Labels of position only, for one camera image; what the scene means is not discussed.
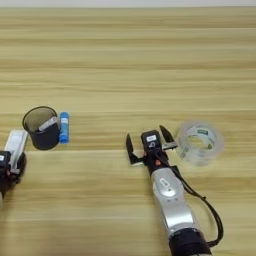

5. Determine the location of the blue glue stick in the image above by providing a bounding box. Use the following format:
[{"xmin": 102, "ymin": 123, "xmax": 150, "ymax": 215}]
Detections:
[{"xmin": 58, "ymin": 111, "xmax": 71, "ymax": 145}]

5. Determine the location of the left gripper labelled black box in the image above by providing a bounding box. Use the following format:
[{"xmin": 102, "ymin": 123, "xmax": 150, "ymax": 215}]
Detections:
[{"xmin": 0, "ymin": 150, "xmax": 13, "ymax": 171}]

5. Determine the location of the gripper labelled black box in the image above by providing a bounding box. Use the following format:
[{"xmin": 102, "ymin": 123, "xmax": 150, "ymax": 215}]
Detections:
[
  {"xmin": 140, "ymin": 129, "xmax": 163, "ymax": 151},
  {"xmin": 0, "ymin": 150, "xmax": 13, "ymax": 171}
]

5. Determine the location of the black mesh pen cup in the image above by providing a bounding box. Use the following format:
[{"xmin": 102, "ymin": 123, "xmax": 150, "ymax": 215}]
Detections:
[{"xmin": 21, "ymin": 105, "xmax": 62, "ymax": 151}]

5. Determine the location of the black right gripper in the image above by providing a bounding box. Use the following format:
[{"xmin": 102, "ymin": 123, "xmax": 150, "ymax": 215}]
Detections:
[{"xmin": 125, "ymin": 124, "xmax": 179, "ymax": 176}]

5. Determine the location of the clear adhesive tape roll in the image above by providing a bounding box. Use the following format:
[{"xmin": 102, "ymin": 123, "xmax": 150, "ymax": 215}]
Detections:
[{"xmin": 175, "ymin": 121, "xmax": 225, "ymax": 167}]

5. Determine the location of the grey marker pen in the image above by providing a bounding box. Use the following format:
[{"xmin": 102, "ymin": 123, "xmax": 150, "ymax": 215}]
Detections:
[{"xmin": 37, "ymin": 116, "xmax": 60, "ymax": 132}]

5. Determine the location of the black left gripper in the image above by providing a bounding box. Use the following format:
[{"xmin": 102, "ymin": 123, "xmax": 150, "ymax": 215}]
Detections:
[{"xmin": 0, "ymin": 151, "xmax": 28, "ymax": 198}]

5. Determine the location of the right gripper labelled black box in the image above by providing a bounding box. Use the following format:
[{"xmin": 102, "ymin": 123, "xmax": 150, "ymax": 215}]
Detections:
[{"xmin": 140, "ymin": 129, "xmax": 163, "ymax": 151}]

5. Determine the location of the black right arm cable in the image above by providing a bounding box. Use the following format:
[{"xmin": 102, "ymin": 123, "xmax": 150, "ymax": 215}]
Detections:
[{"xmin": 159, "ymin": 152, "xmax": 225, "ymax": 249}]

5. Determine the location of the white rectangular plastic device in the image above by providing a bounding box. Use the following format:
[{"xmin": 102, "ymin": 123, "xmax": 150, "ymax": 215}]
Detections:
[{"xmin": 3, "ymin": 129, "xmax": 29, "ymax": 171}]

